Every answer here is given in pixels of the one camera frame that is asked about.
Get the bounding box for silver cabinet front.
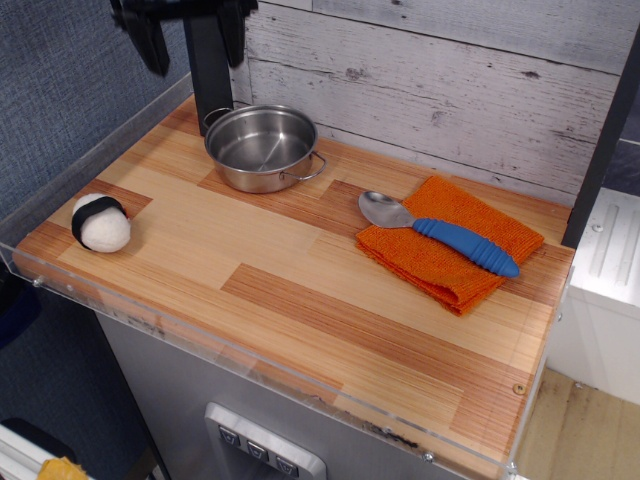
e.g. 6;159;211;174
98;315;455;479

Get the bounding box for silver metal pot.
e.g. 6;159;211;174
202;105;327;194

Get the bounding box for blue handled metal spoon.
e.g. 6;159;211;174
358;191;520;278

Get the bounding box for silver button panel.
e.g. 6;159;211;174
204;402;327;479

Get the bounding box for white black sushi toy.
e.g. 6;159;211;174
71;193;131;253

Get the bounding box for white aluminium box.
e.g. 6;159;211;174
547;188;639;404

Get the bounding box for orange rag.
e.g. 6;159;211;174
356;176;544;316

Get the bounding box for dark left post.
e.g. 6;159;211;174
183;16;233;135

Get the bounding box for clear acrylic guard rail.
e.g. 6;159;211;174
1;80;573;479

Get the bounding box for dark right post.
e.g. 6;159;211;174
561;31;639;249

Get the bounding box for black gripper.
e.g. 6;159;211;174
111;0;258;77

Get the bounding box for dark post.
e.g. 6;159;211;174
561;31;639;249
183;16;233;135

